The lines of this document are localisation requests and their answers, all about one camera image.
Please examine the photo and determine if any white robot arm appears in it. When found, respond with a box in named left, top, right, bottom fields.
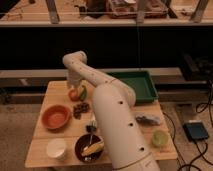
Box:
left=63, top=51, right=160, bottom=171

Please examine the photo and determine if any white paper cup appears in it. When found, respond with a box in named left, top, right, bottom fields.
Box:
left=46, top=138, right=67, bottom=159

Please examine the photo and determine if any green chili pepper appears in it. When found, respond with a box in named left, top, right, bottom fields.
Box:
left=80, top=85, right=87, bottom=101

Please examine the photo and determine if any dark grape bunch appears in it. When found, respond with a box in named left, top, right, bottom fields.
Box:
left=73, top=102, right=90, bottom=119

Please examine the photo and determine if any orange plastic bowl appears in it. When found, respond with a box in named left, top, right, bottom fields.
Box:
left=41, top=105, right=71, bottom=130

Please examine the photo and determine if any dark brown bowl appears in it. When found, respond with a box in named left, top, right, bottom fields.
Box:
left=75, top=134, right=102, bottom=163

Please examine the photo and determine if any green plastic tray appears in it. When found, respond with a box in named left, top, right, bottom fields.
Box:
left=109, top=71, right=158, bottom=104

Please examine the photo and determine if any yellow corn cob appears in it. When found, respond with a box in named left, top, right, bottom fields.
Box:
left=81, top=141, right=104, bottom=156

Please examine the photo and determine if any crumpled dark plastic bag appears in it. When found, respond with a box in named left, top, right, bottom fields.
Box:
left=135, top=114, right=161, bottom=126

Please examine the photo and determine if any light green small bowl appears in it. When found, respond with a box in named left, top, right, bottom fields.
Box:
left=152, top=130, right=168, bottom=147

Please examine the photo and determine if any dark foot pedal box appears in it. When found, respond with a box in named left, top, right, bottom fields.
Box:
left=183, top=122, right=209, bottom=141

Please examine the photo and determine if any black cable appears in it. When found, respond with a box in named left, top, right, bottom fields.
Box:
left=194, top=79, right=213, bottom=127

